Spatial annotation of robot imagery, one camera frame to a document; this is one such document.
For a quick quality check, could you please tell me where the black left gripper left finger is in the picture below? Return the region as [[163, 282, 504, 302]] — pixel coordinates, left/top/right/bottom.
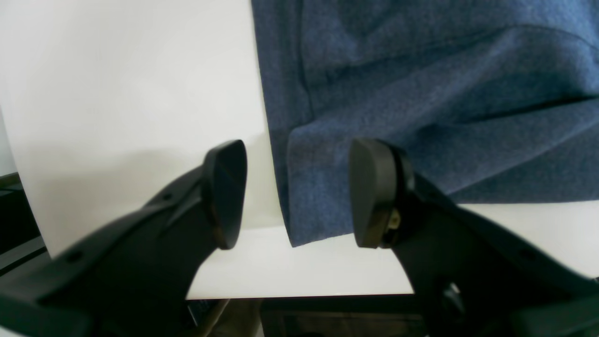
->
[[1, 140, 248, 337]]

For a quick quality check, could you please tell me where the blue T-shirt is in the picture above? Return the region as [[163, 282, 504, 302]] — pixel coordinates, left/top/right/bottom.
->
[[252, 0, 599, 247]]

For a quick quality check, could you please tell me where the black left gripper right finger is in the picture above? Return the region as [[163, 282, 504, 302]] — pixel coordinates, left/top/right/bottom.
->
[[349, 138, 599, 337]]

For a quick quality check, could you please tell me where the black OpenArm equipment case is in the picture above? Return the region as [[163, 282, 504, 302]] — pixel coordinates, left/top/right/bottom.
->
[[0, 173, 51, 278]]

